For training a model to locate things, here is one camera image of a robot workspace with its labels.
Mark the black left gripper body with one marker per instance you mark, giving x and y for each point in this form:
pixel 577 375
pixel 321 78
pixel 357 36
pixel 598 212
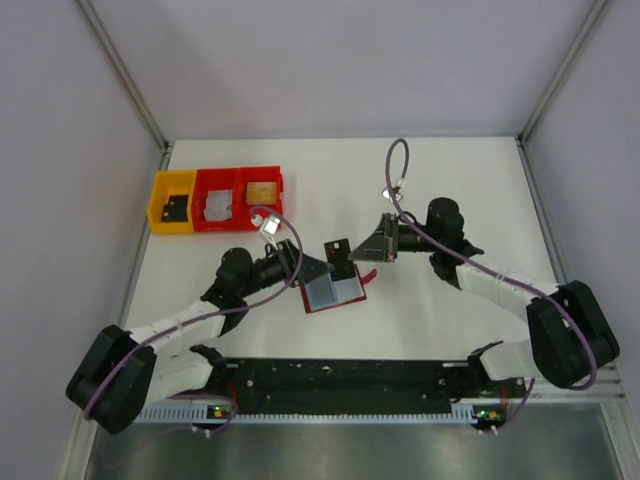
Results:
pixel 291 262

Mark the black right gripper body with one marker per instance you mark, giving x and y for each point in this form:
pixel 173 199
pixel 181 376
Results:
pixel 391 238

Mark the red leather card holder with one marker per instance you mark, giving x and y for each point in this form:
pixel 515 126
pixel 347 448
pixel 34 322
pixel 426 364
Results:
pixel 347 292

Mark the gold credit card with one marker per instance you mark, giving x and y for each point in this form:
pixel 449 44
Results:
pixel 262 193

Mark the silver VIP credit card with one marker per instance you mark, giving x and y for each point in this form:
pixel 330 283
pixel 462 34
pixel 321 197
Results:
pixel 212 203

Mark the black credit card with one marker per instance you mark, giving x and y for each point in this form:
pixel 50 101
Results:
pixel 176 209

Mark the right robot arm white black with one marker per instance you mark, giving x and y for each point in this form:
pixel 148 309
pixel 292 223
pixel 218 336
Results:
pixel 569 338

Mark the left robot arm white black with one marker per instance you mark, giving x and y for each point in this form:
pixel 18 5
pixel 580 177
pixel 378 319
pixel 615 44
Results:
pixel 125 371

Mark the silver card in bin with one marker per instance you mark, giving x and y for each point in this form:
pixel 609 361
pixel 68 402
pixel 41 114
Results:
pixel 225 211

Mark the red plastic bin right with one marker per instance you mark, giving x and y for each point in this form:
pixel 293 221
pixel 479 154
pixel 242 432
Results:
pixel 255 174

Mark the red plastic bin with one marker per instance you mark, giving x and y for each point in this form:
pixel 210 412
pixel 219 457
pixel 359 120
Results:
pixel 255 174
pixel 211 180

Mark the red plastic bin middle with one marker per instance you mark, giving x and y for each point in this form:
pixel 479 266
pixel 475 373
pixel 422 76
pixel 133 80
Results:
pixel 211 180

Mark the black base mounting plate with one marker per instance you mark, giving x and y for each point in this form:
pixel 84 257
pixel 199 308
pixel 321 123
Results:
pixel 356 387

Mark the yellow plastic bin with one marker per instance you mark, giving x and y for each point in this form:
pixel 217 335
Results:
pixel 166 183

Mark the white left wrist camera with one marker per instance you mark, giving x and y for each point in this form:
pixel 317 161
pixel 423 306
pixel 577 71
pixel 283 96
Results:
pixel 267 227

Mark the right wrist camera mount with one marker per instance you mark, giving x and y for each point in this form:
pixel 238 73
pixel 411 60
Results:
pixel 393 194

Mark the white slotted cable duct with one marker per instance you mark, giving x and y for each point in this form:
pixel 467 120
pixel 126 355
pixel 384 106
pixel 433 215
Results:
pixel 204 414

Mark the aluminium left frame post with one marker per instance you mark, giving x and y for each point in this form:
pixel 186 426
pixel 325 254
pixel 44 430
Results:
pixel 120 70

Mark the aluminium frame post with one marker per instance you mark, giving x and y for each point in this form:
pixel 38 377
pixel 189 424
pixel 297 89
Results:
pixel 596 14
pixel 120 70

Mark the aluminium right frame post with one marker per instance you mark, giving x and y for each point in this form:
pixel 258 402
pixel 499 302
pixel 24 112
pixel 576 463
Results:
pixel 596 14

